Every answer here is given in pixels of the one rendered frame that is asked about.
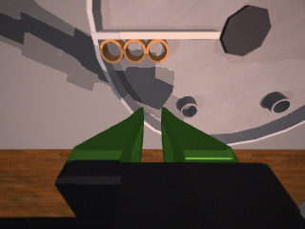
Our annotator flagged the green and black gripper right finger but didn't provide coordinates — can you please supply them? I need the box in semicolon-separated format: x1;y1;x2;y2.
161;107;239;162

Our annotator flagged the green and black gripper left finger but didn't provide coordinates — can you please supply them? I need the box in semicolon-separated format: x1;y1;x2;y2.
66;107;144;163

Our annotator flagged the bronze bushing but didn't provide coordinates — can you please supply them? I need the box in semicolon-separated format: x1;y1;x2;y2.
146;39;170;63
123;39;147;63
100;39;125;63

